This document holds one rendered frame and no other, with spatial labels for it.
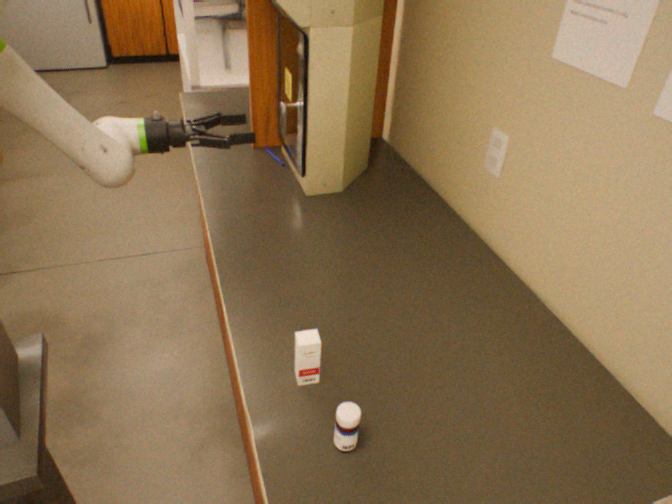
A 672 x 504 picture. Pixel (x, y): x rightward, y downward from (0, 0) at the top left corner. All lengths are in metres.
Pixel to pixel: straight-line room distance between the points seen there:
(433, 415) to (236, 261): 0.58
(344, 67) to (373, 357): 0.75
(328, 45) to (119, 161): 0.58
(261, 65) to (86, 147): 0.69
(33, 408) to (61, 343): 1.52
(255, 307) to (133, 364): 1.30
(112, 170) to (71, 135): 0.11
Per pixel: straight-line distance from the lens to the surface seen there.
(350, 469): 0.84
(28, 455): 0.95
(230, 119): 1.45
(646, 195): 1.03
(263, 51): 1.67
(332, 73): 1.34
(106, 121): 1.35
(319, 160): 1.42
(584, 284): 1.16
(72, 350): 2.46
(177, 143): 1.36
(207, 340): 2.34
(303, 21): 1.29
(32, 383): 1.04
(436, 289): 1.16
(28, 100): 1.17
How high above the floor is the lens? 1.66
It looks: 36 degrees down
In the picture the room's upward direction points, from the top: 4 degrees clockwise
